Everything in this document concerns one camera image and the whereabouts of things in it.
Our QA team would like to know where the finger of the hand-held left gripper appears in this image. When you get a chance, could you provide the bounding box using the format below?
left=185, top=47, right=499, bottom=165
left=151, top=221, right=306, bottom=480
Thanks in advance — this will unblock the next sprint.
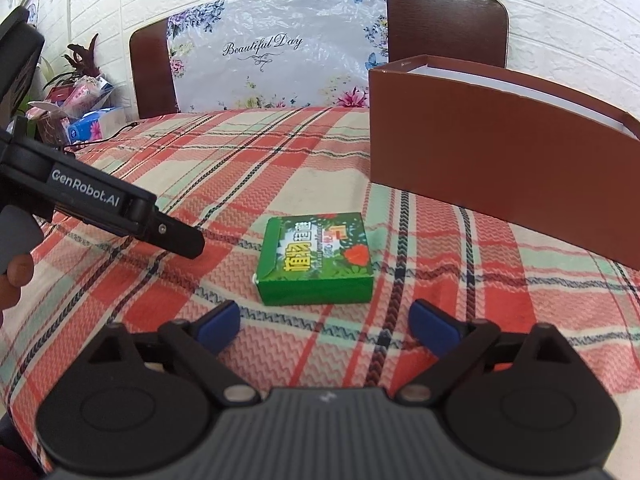
left=149, top=209, right=207, bottom=260

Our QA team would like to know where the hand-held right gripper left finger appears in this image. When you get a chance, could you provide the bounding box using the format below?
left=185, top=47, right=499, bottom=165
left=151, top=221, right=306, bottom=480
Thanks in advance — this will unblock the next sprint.
left=90, top=300, right=262, bottom=406

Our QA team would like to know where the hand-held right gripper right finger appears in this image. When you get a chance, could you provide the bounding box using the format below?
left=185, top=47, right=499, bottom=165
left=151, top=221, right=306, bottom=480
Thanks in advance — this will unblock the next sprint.
left=397, top=299, right=576, bottom=406

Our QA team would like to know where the green printed box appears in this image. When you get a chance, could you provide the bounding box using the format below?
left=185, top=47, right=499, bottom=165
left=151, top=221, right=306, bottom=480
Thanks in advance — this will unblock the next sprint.
left=252, top=212, right=375, bottom=307

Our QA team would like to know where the brown cardboard box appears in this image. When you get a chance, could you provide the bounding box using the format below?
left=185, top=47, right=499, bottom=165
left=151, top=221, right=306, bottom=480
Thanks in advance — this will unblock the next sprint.
left=368, top=53, right=640, bottom=274

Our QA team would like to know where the person's left hand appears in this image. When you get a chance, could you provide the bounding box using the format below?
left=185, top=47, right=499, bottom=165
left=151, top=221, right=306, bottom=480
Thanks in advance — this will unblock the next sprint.
left=0, top=254, right=36, bottom=312

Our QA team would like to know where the blue tissue pack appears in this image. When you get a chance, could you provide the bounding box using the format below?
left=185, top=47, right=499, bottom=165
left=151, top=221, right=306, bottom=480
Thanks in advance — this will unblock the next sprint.
left=65, top=106, right=127, bottom=144

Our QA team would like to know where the red plaid cloth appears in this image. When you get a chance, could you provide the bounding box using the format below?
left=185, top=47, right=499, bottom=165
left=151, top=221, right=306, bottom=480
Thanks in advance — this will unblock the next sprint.
left=0, top=105, right=640, bottom=461

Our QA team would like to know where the basket of pink packets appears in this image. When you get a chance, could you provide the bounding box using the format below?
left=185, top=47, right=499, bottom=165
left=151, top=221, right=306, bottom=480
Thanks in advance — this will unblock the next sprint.
left=47, top=74, right=115, bottom=112

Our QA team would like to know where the dark red leafy plant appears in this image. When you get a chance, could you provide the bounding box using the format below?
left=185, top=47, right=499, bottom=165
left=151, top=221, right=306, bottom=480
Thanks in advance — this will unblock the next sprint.
left=42, top=33, right=102, bottom=92

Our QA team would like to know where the floral plastic sheet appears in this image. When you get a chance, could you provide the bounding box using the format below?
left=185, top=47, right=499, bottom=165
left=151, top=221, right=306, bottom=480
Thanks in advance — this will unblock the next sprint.
left=165, top=0, right=389, bottom=114

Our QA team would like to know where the black cable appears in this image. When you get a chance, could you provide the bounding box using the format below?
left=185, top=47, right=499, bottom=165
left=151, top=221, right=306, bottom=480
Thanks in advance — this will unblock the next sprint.
left=59, top=119, right=142, bottom=155

